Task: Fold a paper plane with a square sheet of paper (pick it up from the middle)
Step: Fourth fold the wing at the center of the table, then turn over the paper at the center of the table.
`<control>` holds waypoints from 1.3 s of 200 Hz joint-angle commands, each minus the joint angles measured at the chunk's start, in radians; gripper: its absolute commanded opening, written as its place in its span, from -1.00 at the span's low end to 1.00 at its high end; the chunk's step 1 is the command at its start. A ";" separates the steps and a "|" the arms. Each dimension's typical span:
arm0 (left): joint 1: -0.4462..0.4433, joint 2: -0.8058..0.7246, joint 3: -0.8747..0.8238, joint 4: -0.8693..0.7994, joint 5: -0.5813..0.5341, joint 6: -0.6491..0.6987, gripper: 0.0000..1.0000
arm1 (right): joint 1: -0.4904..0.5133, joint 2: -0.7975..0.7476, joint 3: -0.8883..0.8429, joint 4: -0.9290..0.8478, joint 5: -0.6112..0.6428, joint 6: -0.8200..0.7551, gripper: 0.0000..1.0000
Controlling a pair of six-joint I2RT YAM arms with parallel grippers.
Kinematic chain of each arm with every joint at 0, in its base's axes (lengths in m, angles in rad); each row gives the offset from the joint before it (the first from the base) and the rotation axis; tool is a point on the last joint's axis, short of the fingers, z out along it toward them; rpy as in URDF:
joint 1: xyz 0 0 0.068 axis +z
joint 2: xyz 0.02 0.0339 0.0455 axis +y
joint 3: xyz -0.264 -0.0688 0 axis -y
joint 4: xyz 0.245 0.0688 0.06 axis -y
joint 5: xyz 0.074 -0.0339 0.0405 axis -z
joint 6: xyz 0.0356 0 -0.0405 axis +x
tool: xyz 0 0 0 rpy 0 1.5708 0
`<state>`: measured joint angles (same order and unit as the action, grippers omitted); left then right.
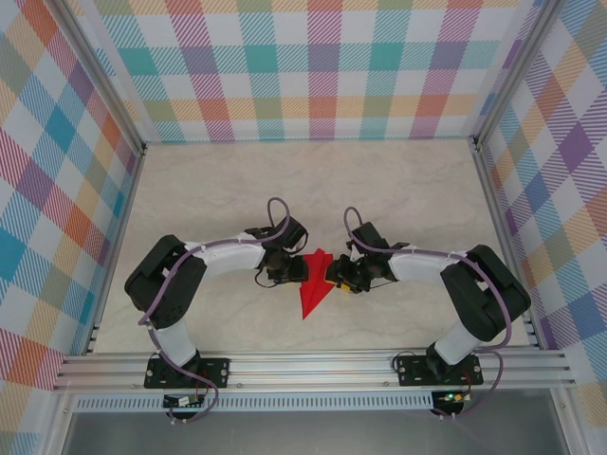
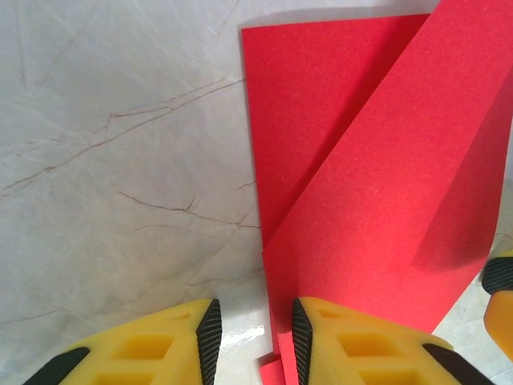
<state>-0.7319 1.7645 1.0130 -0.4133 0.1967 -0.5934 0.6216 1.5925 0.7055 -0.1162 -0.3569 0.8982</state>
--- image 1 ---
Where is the red paper sheet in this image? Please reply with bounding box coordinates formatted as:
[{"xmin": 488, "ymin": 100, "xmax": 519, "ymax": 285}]
[{"xmin": 298, "ymin": 246, "xmax": 339, "ymax": 319}]

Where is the grey metal panel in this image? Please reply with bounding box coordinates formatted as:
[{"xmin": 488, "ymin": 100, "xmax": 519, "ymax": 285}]
[{"xmin": 61, "ymin": 409, "xmax": 570, "ymax": 455}]

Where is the left small circuit board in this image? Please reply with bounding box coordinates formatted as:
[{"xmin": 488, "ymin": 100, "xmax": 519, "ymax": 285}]
[{"xmin": 163, "ymin": 395, "xmax": 205, "ymax": 410}]

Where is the aluminium mounting rail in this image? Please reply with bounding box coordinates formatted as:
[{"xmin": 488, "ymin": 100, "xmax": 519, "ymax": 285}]
[{"xmin": 51, "ymin": 348, "xmax": 578, "ymax": 392}]

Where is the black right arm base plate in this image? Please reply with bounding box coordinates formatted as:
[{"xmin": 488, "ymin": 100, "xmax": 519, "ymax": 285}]
[{"xmin": 396, "ymin": 355, "xmax": 485, "ymax": 388}]

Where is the slotted grey cable duct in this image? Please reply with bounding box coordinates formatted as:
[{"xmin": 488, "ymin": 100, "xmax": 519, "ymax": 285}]
[{"xmin": 70, "ymin": 392, "xmax": 435, "ymax": 412}]

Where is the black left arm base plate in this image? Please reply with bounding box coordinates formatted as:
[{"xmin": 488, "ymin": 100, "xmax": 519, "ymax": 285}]
[{"xmin": 144, "ymin": 357, "xmax": 231, "ymax": 390}]

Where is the aluminium right side rail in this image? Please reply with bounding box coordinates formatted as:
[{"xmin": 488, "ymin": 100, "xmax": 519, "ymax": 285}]
[{"xmin": 471, "ymin": 141, "xmax": 544, "ymax": 352}]

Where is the aluminium left side rail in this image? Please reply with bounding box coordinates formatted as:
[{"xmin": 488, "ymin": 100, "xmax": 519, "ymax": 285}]
[{"xmin": 83, "ymin": 144, "xmax": 148, "ymax": 356}]

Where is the aluminium right frame post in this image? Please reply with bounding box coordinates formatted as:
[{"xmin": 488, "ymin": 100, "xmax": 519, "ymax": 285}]
[{"xmin": 471, "ymin": 0, "xmax": 565, "ymax": 153}]

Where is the aluminium frame post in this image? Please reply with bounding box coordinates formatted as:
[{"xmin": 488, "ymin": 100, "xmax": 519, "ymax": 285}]
[
  {"xmin": 471, "ymin": 0, "xmax": 565, "ymax": 153},
  {"xmin": 45, "ymin": 0, "xmax": 148, "ymax": 157}
]

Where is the aluminium left frame post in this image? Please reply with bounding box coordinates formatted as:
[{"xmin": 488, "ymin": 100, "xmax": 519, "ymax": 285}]
[{"xmin": 45, "ymin": 0, "xmax": 148, "ymax": 157}]

